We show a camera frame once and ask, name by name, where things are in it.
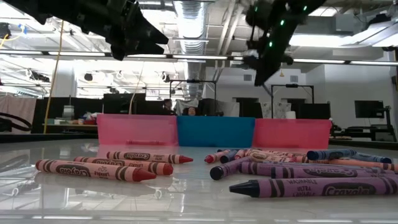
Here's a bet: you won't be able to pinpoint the long ceiling light strip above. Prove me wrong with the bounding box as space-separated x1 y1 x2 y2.
0 51 398 67

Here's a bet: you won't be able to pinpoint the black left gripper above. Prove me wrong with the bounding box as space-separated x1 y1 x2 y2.
77 0 169 62

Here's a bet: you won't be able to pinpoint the wooden shelf with items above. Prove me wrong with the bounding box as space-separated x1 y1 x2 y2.
42 123 98 128

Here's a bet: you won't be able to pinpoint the silver ceiling duct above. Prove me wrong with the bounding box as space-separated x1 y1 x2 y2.
173 0 210 99

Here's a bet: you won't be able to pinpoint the black office chair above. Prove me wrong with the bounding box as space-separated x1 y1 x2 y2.
198 98 218 116

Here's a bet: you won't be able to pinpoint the black metal rig frame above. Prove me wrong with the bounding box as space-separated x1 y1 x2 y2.
169 79 218 116
271 83 315 119

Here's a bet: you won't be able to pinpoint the black computer monitor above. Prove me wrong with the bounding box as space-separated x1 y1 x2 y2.
354 100 385 119

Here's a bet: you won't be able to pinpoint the black desk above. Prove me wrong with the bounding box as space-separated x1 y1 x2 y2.
341 124 397 141

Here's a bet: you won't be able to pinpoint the pink plastic bin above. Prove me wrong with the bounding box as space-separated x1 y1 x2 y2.
96 113 179 147

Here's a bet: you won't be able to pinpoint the yellow cable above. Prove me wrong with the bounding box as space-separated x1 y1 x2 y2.
43 20 65 134

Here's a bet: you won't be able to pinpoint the red plastic bin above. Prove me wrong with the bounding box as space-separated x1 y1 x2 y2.
252 118 333 150

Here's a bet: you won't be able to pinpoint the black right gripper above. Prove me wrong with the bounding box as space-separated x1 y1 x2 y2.
244 27 295 87

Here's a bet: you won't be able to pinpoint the white draped cloth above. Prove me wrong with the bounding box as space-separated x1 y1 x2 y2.
173 98 200 114

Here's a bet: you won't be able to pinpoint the blue Crayola crayon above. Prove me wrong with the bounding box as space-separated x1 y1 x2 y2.
307 149 358 161
351 152 393 164
220 150 239 164

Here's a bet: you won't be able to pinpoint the black monitor stand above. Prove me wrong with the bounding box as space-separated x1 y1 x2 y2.
382 105 398 142

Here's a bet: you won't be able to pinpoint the purple Crayola crayon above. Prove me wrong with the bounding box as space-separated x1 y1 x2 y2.
239 161 398 175
210 156 251 181
229 177 398 198
271 166 398 180

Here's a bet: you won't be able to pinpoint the black partition screens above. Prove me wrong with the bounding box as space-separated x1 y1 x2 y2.
33 92 165 134

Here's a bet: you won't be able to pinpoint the pale pink hanging cloth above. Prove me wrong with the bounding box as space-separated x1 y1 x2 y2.
0 95 37 134

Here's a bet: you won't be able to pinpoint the clear plastic container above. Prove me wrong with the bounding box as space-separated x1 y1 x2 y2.
63 105 75 121

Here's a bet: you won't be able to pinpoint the teal blue plastic bin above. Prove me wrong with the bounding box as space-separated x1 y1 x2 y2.
176 116 256 148

